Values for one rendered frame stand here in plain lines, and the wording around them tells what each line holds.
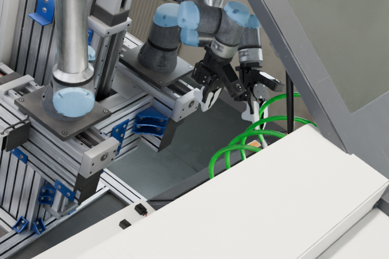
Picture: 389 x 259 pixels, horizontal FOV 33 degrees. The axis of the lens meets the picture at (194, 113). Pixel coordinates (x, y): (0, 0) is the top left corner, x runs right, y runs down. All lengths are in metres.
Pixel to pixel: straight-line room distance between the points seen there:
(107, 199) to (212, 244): 1.95
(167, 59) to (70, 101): 0.64
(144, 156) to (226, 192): 2.45
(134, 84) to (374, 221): 1.28
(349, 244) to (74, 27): 0.89
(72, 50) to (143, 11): 2.67
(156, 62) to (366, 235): 1.23
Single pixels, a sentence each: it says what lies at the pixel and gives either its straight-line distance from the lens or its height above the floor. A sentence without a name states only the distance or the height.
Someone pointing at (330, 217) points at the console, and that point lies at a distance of 1.27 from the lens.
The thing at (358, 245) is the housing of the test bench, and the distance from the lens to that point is 1.38.
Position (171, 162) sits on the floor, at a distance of 3.66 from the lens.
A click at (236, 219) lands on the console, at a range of 1.16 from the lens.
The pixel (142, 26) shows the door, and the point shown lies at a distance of 4.47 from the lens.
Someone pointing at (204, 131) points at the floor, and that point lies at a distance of 3.97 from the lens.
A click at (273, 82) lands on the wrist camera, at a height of 1.36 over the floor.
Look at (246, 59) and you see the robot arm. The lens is 2.02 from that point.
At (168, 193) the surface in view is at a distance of 2.05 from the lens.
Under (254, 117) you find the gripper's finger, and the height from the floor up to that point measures 1.24.
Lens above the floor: 2.33
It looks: 35 degrees down
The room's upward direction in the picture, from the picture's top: 21 degrees clockwise
